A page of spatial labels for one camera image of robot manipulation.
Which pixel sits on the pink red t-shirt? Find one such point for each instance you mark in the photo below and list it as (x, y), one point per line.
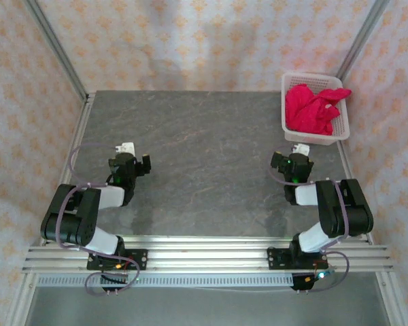
(309, 108)

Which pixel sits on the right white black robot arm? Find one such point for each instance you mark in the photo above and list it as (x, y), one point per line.
(343, 210)

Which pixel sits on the white perforated plastic basket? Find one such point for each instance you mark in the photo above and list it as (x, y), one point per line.
(341, 125)

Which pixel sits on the small black electronics board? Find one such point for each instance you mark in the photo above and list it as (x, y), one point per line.
(304, 282)
(114, 279)

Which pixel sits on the patterned white orange fabric backdrop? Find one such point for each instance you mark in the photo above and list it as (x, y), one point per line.
(190, 40)

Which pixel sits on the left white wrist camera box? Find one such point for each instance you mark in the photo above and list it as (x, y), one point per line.
(126, 148)

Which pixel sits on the aluminium table side rail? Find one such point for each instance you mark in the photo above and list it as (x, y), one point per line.
(79, 129)
(344, 159)

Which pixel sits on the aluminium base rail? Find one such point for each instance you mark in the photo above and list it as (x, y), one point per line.
(207, 258)

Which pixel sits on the aluminium frame post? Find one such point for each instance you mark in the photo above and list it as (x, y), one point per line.
(60, 51)
(364, 34)

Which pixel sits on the aluminium frame leg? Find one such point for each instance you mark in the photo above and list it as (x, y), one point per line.
(22, 299)
(392, 299)

